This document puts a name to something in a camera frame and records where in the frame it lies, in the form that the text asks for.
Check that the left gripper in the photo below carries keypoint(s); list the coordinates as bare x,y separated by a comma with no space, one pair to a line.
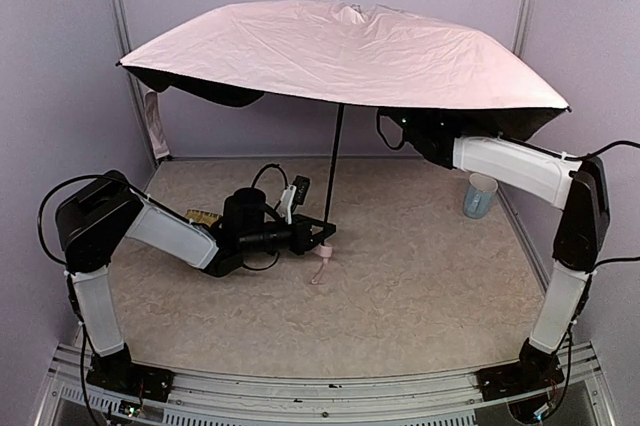
301,237

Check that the pink folding umbrella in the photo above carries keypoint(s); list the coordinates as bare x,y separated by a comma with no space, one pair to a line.
461,99

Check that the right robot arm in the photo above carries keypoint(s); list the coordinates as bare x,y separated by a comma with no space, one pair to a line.
493,142

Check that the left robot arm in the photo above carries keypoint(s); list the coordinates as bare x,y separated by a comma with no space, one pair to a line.
92,223

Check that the woven bamboo tray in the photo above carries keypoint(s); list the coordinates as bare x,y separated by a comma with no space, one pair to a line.
202,217

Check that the light blue mug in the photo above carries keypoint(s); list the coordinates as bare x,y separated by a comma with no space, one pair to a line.
479,195

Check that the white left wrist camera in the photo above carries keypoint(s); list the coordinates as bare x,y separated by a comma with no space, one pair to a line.
293,196

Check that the front aluminium rail base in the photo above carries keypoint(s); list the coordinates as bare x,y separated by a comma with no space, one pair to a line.
578,395

